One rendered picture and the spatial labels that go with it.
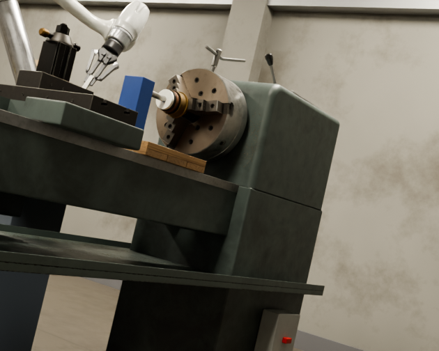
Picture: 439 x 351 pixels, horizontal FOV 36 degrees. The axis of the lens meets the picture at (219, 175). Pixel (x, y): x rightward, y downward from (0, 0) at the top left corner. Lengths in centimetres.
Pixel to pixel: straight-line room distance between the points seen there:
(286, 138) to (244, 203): 32
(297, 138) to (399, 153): 209
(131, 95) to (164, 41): 369
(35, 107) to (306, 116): 124
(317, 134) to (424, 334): 207
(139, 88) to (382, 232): 276
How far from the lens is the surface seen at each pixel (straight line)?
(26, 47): 294
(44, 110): 173
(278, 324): 262
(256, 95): 248
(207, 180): 226
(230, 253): 241
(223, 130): 233
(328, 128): 285
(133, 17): 281
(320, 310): 473
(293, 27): 523
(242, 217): 240
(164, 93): 230
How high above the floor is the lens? 73
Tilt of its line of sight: 4 degrees up
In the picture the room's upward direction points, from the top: 13 degrees clockwise
